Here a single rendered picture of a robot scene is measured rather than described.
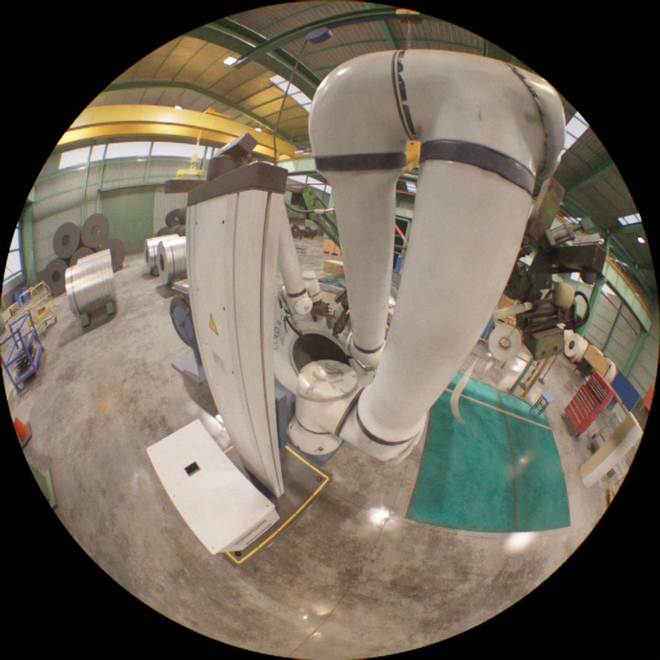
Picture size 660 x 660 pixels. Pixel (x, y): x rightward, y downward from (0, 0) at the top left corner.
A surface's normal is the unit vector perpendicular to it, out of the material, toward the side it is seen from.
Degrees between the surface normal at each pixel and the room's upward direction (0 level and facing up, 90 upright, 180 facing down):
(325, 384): 9
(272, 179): 90
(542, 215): 90
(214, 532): 0
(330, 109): 117
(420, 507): 0
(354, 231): 121
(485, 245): 102
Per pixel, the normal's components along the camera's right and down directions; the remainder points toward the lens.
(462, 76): -0.58, 0.55
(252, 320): 0.80, 0.40
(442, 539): 0.15, -0.86
